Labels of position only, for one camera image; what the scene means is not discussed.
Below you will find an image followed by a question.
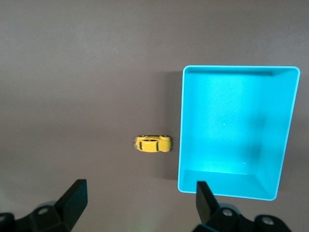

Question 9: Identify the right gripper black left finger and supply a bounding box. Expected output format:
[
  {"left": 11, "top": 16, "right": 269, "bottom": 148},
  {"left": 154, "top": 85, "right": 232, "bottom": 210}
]
[{"left": 0, "top": 179, "right": 88, "bottom": 232}]

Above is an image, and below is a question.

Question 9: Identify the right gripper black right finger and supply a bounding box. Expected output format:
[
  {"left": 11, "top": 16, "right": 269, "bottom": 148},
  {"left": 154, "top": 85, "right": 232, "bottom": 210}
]
[{"left": 193, "top": 181, "right": 290, "bottom": 232}]

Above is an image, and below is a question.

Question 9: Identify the yellow beetle toy car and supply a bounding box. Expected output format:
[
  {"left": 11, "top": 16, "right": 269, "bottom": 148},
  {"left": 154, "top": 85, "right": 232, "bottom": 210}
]
[{"left": 134, "top": 133, "right": 173, "bottom": 154}]

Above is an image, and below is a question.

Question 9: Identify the turquoise plastic bin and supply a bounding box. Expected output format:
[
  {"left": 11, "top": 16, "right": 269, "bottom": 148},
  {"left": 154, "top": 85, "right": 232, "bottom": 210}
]
[{"left": 177, "top": 64, "right": 301, "bottom": 202}]

